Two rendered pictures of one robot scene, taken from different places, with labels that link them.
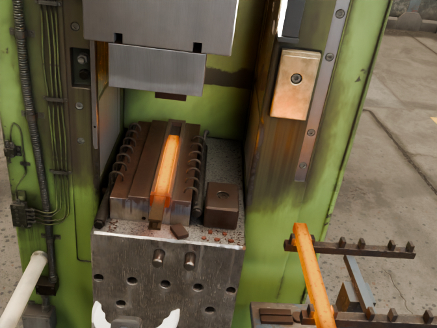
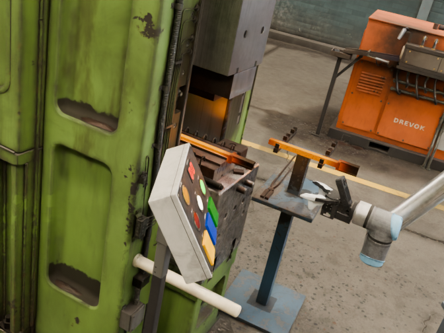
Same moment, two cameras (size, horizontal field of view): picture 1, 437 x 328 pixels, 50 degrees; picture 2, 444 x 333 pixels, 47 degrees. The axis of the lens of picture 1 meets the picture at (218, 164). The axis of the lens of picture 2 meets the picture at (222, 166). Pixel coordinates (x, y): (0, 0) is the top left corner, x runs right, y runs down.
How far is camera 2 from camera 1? 186 cm
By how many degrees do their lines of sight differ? 57
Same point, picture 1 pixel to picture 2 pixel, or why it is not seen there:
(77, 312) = (144, 293)
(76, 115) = (172, 133)
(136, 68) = (238, 83)
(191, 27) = (256, 53)
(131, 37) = (240, 67)
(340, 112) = not seen: hidden behind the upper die
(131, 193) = (219, 162)
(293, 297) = not seen: hidden behind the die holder
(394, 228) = not seen: hidden behind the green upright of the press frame
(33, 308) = (129, 308)
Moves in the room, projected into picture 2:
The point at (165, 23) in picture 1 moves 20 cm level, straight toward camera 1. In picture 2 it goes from (250, 55) to (302, 70)
